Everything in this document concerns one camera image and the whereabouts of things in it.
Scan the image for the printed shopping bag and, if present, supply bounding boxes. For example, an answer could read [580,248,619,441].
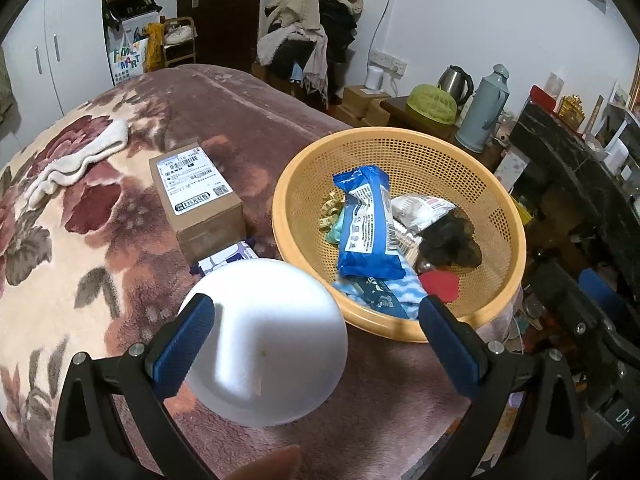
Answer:
[108,36,149,84]

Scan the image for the dark wooden side table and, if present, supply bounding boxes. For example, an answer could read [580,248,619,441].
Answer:
[381,96,506,171]

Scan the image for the dark blue tissue pack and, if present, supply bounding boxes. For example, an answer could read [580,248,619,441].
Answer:
[190,240,258,278]

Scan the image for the teal thermos flask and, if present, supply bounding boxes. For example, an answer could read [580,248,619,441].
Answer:
[456,64,510,153]

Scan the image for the dark blue snack packet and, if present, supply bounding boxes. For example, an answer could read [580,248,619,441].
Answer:
[352,276,408,318]

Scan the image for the white folded towel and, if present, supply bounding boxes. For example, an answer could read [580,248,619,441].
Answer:
[24,119,129,209]

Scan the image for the steel electric kettle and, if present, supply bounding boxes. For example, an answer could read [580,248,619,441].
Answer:
[437,65,474,107]

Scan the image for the black hair scrunchie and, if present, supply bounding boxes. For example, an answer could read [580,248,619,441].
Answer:
[419,209,483,269]

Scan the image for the dark wooden door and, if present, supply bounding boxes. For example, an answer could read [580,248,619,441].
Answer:
[177,0,260,72]

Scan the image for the white blue gauze packet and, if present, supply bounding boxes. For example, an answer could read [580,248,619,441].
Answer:
[390,194,457,234]

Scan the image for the white small humidifier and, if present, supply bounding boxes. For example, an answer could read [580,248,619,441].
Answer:
[364,65,384,91]

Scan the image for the yellow measuring tape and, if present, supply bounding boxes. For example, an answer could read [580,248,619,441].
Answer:
[318,190,345,231]

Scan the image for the person's right hand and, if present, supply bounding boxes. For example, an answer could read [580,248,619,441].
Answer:
[226,445,303,480]

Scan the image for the blue wet wipes pack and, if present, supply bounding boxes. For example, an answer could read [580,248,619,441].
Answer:
[333,165,405,281]

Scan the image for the orange plastic basket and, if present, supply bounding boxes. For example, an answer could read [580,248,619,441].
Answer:
[270,127,528,344]

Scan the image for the floral fleece blanket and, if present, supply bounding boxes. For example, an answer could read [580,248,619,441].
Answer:
[1,65,466,479]

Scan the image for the stacked cardboard boxes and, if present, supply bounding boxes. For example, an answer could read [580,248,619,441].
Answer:
[334,86,390,128]

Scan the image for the green face mask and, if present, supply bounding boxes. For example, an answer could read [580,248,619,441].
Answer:
[326,209,345,246]

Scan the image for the pile of clothes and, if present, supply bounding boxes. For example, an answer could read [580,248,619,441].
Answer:
[256,0,363,105]

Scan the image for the green mesh food cover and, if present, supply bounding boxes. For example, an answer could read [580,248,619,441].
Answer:
[407,84,458,125]

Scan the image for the wall power strip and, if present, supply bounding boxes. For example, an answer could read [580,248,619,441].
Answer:
[369,50,407,77]

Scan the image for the white lidded jar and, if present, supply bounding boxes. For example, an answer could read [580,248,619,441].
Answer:
[186,258,348,427]

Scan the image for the olive green jacket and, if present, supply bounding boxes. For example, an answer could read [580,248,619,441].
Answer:
[0,49,15,122]

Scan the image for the blue white striped cloth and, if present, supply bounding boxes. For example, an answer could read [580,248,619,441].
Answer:
[333,270,426,321]

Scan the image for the cotton swabs pack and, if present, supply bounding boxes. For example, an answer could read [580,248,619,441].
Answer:
[395,224,422,268]

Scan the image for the red makeup sponge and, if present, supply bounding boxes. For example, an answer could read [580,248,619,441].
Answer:
[419,269,459,304]

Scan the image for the brown cardboard box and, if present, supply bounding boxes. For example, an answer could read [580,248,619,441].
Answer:
[149,143,246,266]

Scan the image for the white wardrobe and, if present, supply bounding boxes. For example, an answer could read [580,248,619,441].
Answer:
[1,0,114,159]

